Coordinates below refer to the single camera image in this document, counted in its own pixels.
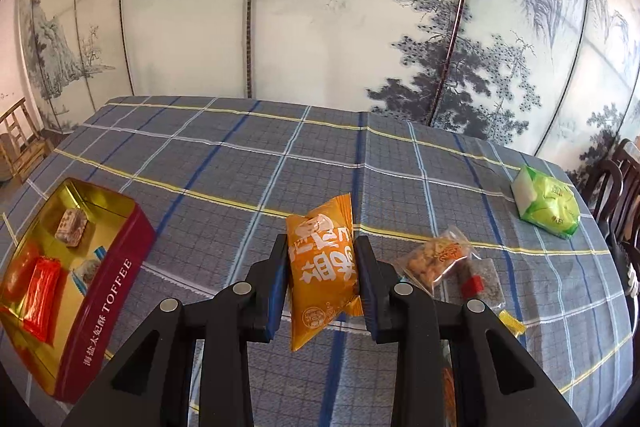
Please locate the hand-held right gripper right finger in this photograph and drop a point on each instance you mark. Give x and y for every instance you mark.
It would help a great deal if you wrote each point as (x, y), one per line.
(364, 297)

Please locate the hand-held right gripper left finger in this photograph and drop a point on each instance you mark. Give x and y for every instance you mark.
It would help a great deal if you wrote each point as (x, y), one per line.
(279, 297)

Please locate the orange snack packet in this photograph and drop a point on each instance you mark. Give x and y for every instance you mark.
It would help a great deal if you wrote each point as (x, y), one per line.
(322, 267)

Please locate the clear packet peanut snack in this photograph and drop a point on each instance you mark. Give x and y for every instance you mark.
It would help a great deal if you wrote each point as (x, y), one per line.
(432, 259)

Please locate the clear packet dark snack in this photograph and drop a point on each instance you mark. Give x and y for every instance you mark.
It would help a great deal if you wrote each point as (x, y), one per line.
(482, 282)

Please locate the red tin box gold inside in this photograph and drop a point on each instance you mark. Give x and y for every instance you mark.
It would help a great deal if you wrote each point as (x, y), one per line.
(110, 307)

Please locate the blue candy packet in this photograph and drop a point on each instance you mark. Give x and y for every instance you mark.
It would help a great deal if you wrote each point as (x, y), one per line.
(87, 269)

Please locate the clear packet brown cake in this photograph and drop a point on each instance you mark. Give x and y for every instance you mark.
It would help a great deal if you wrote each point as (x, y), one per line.
(70, 227)

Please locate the red snack packet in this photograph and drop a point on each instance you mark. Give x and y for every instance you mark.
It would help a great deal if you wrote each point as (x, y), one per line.
(42, 297)

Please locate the grey plaid tablecloth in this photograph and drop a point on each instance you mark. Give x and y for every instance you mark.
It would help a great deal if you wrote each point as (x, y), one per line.
(300, 157)

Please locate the small yellow wrapper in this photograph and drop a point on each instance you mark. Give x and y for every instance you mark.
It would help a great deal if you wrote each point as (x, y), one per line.
(512, 322)

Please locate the green snack bag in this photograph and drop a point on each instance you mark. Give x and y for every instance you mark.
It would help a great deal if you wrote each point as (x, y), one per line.
(550, 204)

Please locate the ink landscape folding screen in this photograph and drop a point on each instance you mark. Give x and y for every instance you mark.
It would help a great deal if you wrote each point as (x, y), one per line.
(325, 32)

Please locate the small white cloth piece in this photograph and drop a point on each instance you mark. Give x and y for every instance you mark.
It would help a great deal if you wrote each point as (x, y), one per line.
(631, 272)

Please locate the light wooden chair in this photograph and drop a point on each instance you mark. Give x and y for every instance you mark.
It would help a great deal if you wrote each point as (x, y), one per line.
(20, 147)

